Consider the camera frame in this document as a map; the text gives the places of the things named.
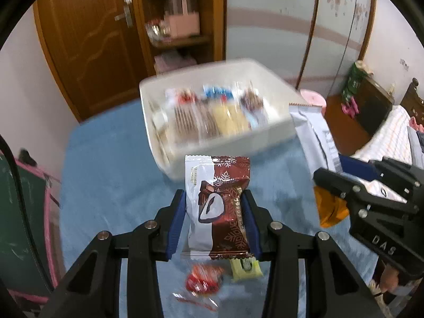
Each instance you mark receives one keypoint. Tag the pink artificial flowers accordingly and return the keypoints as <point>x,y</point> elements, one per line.
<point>349,109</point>

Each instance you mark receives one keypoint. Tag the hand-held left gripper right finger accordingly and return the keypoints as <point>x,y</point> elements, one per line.
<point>253,228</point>

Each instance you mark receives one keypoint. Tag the brown white snowflake snack packet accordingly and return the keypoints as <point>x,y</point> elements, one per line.
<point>228,185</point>

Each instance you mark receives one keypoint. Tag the red clear candy packet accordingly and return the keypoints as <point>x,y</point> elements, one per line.
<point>202,280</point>

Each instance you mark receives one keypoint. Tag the black board clip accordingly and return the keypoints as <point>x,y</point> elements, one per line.
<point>25,156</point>

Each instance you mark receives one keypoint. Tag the brown wooden door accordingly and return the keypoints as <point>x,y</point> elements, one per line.
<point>89,39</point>

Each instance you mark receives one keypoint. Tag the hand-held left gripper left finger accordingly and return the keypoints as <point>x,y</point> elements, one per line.
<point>175,228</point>

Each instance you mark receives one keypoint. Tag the pink stool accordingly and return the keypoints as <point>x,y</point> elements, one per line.
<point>314,97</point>

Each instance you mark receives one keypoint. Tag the pink box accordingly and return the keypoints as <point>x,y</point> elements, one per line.
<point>184,25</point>

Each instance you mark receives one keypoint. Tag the wooden headboard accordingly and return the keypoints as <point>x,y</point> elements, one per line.
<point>412,99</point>

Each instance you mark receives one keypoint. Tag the glass jar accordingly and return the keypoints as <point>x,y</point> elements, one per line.
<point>155,31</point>

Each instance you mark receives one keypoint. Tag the small yellow green packet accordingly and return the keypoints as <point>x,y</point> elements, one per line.
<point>243,270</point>

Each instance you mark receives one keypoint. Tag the person's right hand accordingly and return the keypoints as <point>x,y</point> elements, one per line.
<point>387,280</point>

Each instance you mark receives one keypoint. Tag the green chalkboard pink frame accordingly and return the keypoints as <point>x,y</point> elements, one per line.
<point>20,222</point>

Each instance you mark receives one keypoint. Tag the bed with patterned cover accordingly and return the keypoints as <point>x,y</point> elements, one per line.
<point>394,132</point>

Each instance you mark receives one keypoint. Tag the clear plastic container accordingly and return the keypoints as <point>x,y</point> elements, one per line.
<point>180,1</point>

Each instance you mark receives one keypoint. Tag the artificial green plant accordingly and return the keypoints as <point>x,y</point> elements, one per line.
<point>356,79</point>

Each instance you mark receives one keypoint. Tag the blue tablecloth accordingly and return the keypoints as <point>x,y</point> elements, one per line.
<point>116,172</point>

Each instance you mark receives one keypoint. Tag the folded pink cloth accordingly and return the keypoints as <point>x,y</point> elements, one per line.
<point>174,63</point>

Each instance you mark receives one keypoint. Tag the white plastic bin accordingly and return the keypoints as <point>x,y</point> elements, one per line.
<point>232,145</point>

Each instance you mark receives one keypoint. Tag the dark wooden cabinet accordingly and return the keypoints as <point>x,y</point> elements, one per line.
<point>364,119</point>

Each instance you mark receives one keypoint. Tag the pile of mixed snack packets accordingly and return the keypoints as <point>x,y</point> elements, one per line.
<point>205,116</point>

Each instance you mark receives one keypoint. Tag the wooden shelf unit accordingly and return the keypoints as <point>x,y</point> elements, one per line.
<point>218,23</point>

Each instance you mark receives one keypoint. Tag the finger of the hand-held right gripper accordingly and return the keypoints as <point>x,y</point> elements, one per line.
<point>357,169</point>
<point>334,180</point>

